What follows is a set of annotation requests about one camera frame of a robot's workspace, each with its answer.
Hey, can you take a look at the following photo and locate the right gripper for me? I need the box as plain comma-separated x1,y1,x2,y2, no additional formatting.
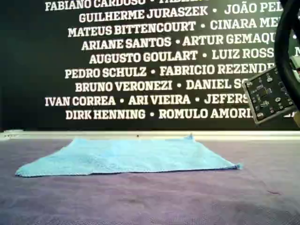
292,112,300,129

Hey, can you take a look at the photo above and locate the blue microfiber cloth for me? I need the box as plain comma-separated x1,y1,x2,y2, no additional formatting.
15,134,244,178

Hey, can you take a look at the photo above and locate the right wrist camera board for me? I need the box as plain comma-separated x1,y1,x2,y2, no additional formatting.
241,67,300,128

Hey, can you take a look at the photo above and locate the right camera black cable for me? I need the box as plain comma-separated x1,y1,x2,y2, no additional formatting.
273,0,300,83

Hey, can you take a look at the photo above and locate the aluminium table frame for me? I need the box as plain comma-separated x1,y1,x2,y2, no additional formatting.
0,129,300,143

